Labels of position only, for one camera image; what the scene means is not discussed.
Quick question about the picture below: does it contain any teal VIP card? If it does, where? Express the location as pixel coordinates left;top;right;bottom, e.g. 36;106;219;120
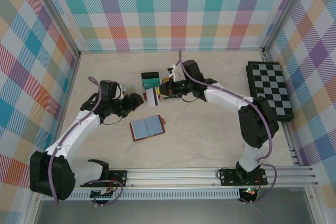
141;78;161;90

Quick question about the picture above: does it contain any brown leather card holder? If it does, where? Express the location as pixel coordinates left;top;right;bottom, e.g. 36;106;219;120
129;114;166;142

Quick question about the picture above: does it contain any clear plastic card organizer box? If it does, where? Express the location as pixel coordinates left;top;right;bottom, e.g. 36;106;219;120
141;71;184;104

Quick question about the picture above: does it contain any black card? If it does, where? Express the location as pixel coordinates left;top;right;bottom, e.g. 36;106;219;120
141;71;160;80

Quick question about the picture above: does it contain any pink toy microphone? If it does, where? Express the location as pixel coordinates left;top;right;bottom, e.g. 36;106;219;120
122;83;137;96

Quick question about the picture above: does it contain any black grey folding chessboard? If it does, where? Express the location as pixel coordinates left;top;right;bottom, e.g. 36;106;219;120
245;61;295;122

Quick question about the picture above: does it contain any thin black wire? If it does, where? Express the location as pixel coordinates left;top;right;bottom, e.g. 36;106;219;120
182;95;202;103
101;115;124;126

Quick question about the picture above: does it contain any aluminium frame crossbar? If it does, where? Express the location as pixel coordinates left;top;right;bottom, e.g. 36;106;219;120
78;48;265;55

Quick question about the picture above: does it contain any aluminium side rail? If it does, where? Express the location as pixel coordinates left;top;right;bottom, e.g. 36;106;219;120
46;56;81;169
262;52;300;166

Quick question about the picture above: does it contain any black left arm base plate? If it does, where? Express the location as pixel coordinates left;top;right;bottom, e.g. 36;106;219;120
79;170;128;188

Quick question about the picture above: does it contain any aluminium mounting rail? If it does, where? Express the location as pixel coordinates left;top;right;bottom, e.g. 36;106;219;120
28;166;318;189

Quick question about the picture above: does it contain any slotted grey cable duct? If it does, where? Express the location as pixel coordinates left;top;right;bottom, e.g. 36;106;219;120
41;188;241;200

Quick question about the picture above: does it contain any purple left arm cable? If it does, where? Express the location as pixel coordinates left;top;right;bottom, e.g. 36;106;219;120
48;76;123;207

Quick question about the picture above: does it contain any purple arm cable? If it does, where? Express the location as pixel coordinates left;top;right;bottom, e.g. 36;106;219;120
177;49;278;205
48;76;123;207

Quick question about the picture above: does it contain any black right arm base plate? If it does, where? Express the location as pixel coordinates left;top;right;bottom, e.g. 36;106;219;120
217;168;268;187

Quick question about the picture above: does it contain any aluminium frame post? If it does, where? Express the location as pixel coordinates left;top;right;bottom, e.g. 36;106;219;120
26;0;81;59
261;0;312;56

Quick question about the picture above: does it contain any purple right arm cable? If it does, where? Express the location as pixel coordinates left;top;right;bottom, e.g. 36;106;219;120
177;49;278;205

